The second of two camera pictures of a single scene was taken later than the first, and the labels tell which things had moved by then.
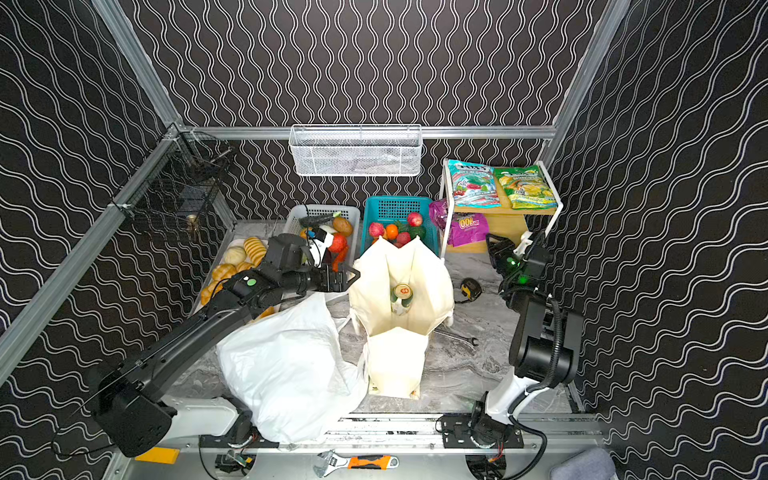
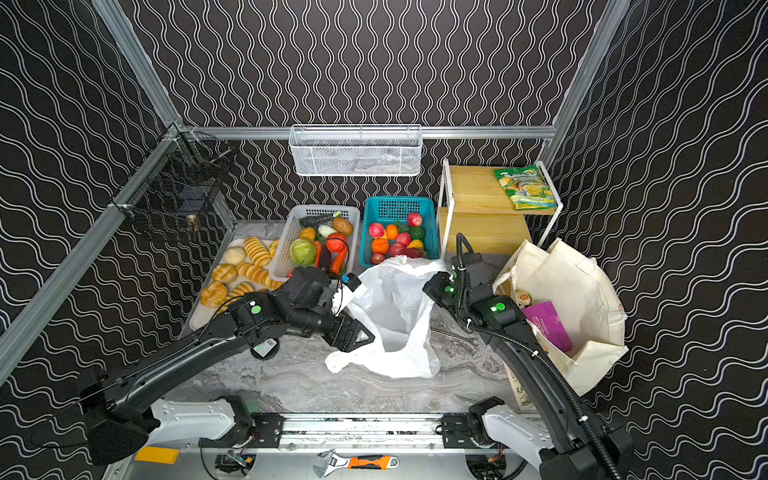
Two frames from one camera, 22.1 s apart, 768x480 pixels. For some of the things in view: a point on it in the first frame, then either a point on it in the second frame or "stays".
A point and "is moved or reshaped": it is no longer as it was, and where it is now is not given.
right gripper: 501,255 -> 438,289
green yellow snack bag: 526,188 stays
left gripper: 335,279 -> 341,330
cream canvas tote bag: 398,296 -> 584,297
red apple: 376,229 stays
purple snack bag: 465,229 is moved or reshaped
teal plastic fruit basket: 388,210 stays
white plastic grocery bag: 297,367 -> 393,302
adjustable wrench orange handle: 330,462 stays
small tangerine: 391,231 stays
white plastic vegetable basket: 293,213 stays
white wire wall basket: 355,149 stays
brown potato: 342,225 stays
